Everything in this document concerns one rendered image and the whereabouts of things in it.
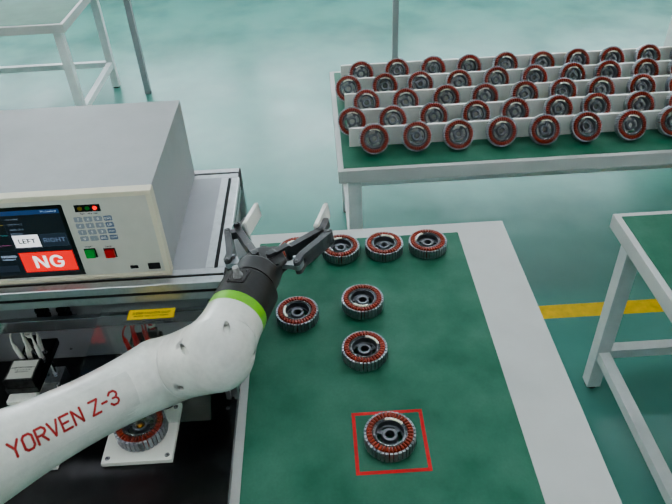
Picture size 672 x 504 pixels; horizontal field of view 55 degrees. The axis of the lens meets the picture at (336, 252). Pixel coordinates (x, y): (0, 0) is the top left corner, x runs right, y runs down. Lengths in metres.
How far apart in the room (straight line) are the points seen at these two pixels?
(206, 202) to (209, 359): 0.72
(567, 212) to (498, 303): 1.80
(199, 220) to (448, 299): 0.71
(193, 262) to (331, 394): 0.46
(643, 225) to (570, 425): 0.84
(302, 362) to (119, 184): 0.64
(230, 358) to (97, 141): 0.70
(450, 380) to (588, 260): 1.77
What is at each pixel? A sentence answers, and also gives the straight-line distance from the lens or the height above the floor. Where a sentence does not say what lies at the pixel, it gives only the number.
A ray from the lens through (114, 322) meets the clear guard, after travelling 1.36.
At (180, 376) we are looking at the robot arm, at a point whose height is 1.27.
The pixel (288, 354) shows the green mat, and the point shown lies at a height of 0.75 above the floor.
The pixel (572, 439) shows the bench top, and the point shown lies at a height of 0.75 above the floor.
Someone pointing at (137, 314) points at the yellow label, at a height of 1.07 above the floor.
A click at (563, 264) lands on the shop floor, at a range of 3.19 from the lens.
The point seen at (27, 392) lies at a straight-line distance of 1.57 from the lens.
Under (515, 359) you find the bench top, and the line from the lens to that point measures 1.66.
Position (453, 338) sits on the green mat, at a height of 0.75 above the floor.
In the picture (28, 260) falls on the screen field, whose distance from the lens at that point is 1.41.
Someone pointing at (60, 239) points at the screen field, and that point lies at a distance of 1.36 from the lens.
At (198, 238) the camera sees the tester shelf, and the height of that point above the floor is 1.11.
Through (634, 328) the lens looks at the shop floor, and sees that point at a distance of 2.96.
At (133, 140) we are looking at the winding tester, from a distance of 1.43.
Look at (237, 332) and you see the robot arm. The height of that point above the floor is 1.31.
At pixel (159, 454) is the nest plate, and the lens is 1.48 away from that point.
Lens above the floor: 1.95
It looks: 38 degrees down
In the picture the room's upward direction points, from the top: 3 degrees counter-clockwise
